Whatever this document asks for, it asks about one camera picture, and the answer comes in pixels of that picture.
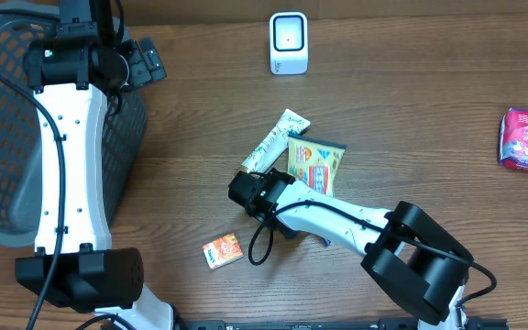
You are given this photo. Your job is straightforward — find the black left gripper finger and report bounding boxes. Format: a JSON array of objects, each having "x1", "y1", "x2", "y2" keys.
[
  {"x1": 139, "y1": 37, "x2": 167, "y2": 83},
  {"x1": 117, "y1": 39, "x2": 152, "y2": 90}
]

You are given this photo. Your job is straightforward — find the white bamboo print tube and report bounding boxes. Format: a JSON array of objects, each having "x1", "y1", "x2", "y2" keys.
[{"x1": 239, "y1": 109, "x2": 311, "y2": 173}]

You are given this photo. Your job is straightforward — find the yellow snack bag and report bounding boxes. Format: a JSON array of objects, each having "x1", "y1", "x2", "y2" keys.
[{"x1": 288, "y1": 133, "x2": 347, "y2": 197}]

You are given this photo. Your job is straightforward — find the small orange box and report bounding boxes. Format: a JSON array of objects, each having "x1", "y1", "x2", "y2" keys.
[{"x1": 203, "y1": 233, "x2": 244, "y2": 270}]

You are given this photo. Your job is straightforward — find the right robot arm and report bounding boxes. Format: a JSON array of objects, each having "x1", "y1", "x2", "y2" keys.
[{"x1": 228, "y1": 170, "x2": 473, "y2": 329}]

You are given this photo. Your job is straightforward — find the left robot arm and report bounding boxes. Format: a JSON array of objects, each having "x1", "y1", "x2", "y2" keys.
[{"x1": 15, "y1": 1, "x2": 179, "y2": 329}]

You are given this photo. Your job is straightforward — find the white barcode scanner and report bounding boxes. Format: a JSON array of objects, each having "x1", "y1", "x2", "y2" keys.
[{"x1": 269, "y1": 11, "x2": 309, "y2": 75}]

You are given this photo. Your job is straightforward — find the grey plastic shopping basket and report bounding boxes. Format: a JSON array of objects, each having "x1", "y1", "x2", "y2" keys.
[{"x1": 0, "y1": 15, "x2": 147, "y2": 247}]

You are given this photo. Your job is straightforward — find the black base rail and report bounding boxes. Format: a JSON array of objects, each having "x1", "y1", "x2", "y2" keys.
[{"x1": 181, "y1": 318, "x2": 509, "y2": 330}]

